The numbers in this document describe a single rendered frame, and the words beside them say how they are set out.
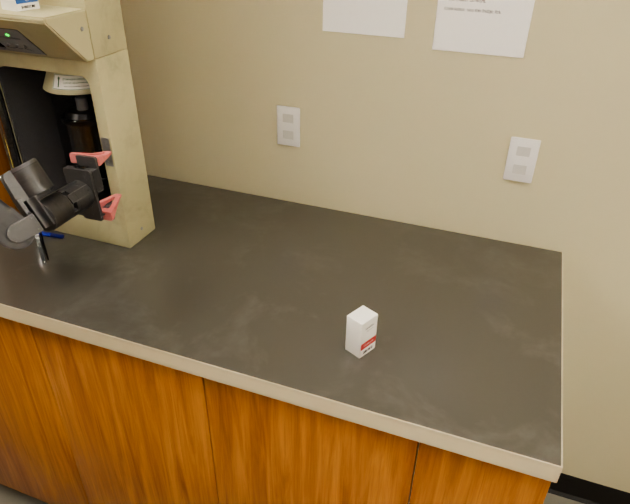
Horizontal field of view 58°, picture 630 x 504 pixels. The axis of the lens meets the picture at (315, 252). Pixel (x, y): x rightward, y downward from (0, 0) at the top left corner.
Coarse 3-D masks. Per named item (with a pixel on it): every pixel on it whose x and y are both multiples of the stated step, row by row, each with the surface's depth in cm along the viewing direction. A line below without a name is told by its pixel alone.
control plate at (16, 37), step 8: (0, 32) 114; (8, 32) 113; (16, 32) 112; (0, 40) 118; (8, 40) 117; (16, 40) 116; (24, 40) 115; (0, 48) 122; (8, 48) 121; (16, 48) 120; (24, 48) 119; (32, 48) 118
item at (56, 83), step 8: (48, 72) 130; (48, 80) 130; (56, 80) 129; (64, 80) 128; (72, 80) 128; (80, 80) 129; (48, 88) 130; (56, 88) 129; (64, 88) 128; (72, 88) 128; (80, 88) 129; (88, 88) 129
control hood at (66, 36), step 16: (0, 16) 108; (16, 16) 107; (32, 16) 106; (48, 16) 106; (64, 16) 109; (80, 16) 113; (32, 32) 110; (48, 32) 108; (64, 32) 110; (80, 32) 114; (48, 48) 116; (64, 48) 114; (80, 48) 115
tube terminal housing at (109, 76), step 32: (64, 0) 115; (96, 0) 116; (96, 32) 118; (0, 64) 129; (32, 64) 126; (64, 64) 123; (96, 64) 120; (128, 64) 129; (96, 96) 124; (128, 96) 132; (128, 128) 134; (128, 160) 136; (128, 192) 139; (64, 224) 149; (96, 224) 144; (128, 224) 141
